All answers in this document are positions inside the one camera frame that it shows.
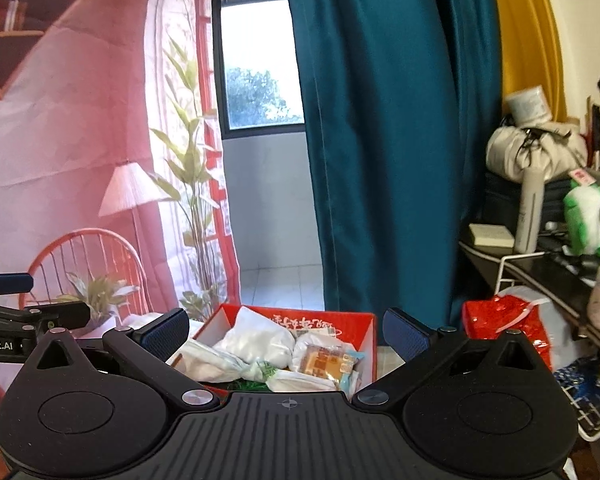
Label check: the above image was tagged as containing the white woven cloth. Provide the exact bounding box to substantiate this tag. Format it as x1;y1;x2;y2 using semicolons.
214;306;297;367

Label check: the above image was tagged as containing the yellow curtain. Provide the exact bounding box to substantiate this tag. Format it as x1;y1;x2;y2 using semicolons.
487;0;569;122

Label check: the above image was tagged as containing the sticky note pad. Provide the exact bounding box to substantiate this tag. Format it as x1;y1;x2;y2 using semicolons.
467;222;516;249

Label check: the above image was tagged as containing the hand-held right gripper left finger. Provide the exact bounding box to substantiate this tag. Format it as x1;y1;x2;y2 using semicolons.
29;307;221;410

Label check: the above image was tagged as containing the white spray bottle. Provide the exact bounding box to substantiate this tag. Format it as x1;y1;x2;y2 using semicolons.
513;164;547;255

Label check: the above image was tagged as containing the green plush toy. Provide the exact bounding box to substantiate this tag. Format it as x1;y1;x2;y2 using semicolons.
561;184;600;262

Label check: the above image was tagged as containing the blue patterned bag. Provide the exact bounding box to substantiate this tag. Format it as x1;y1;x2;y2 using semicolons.
551;356;600;412

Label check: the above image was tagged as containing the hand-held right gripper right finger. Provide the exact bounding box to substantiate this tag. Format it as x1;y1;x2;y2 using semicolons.
352;307;552;409

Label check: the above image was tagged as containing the printed pink backdrop cloth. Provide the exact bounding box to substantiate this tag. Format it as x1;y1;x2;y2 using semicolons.
0;0;242;466

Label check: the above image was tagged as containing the teal curtain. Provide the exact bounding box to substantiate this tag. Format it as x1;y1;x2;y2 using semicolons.
281;0;504;335

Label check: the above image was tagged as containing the window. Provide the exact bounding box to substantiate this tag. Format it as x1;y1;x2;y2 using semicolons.
212;0;307;142

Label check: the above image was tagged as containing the white wire rack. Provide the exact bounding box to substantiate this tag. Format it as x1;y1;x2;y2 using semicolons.
494;251;600;443

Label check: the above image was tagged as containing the green and white packet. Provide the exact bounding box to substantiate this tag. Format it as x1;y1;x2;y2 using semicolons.
229;360;342;394

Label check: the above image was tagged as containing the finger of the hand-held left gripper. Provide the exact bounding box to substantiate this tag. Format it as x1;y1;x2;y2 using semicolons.
0;301;92;347
0;272;35;297

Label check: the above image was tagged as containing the orange snack packet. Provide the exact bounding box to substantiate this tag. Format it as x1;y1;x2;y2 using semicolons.
291;331;367;389

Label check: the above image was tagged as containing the red plastic bag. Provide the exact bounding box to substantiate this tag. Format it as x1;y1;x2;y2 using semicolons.
461;294;552;362

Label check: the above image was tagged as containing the red cardboard box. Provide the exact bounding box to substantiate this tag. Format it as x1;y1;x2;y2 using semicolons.
167;302;379;393

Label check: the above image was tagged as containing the beige drawstring bag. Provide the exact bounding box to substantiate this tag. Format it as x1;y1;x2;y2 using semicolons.
485;122;589;184

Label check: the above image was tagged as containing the black case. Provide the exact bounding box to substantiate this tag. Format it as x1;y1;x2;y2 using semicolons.
481;170;600;227

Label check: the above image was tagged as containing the crumpled white plastic bag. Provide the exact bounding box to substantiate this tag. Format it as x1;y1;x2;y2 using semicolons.
172;336;262;382

